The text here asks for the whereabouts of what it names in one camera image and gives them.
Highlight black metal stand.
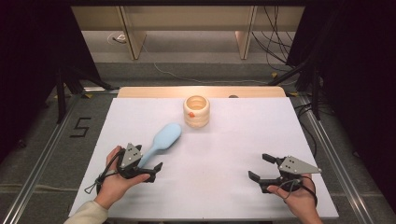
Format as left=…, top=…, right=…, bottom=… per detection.
left=267, top=59, right=321, bottom=120

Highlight person's right hand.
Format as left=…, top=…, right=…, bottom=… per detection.
left=266, top=173, right=319, bottom=217

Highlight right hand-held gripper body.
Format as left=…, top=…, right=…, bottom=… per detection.
left=275, top=155, right=323, bottom=192

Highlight aluminium floor rail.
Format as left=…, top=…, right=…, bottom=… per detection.
left=298, top=94, right=376, bottom=224
left=1, top=92, right=83, bottom=224

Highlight person's left hand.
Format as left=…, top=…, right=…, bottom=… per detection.
left=94, top=145, right=151, bottom=210

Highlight bundle of black cables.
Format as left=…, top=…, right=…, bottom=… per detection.
left=251, top=6, right=297, bottom=73

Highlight round floor socket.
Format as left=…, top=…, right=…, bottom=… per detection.
left=106, top=32, right=128, bottom=45

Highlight white foam board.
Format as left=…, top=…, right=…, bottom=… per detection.
left=68, top=97, right=340, bottom=219

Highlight black curtain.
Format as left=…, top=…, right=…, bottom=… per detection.
left=286, top=0, right=396, bottom=216
left=0, top=0, right=104, bottom=162

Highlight white floor cable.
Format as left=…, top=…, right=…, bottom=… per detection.
left=141, top=43, right=298, bottom=87

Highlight black floor cables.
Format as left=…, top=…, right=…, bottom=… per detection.
left=293, top=102, right=318, bottom=158

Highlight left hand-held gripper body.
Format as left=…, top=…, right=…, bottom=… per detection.
left=117, top=142, right=148, bottom=180

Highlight black tripod stand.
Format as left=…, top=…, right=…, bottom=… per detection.
left=55, top=66, right=120, bottom=125

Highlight cream ribbed cup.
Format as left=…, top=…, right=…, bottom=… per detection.
left=182, top=94, right=211, bottom=129

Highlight light blue hairbrush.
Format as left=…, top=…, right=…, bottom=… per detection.
left=136, top=121, right=183, bottom=169

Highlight beige wooden desk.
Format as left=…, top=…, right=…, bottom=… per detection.
left=70, top=5, right=306, bottom=61

